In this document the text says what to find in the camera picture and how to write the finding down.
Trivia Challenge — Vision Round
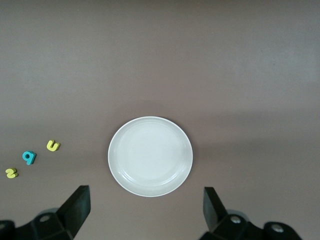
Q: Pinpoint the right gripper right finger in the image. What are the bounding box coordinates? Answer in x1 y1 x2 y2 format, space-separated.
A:
197 186 304 240

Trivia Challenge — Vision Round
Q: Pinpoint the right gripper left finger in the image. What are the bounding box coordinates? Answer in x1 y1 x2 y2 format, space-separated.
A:
0 185 91 240

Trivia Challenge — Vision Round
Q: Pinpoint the yellow letter u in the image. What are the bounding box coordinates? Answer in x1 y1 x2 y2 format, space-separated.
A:
46 139 61 152

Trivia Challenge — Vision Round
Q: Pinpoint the teal letter b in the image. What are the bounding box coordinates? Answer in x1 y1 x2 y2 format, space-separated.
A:
22 150 37 166

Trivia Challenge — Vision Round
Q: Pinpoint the yellow letter s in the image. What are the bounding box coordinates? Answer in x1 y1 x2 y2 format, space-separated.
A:
5 167 19 179

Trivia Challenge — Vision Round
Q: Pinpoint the beige round plate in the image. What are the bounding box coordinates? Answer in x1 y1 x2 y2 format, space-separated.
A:
107 115 194 198

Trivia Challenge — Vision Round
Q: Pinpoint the brown table cover sheet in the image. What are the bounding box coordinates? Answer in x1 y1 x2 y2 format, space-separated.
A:
0 0 320 240

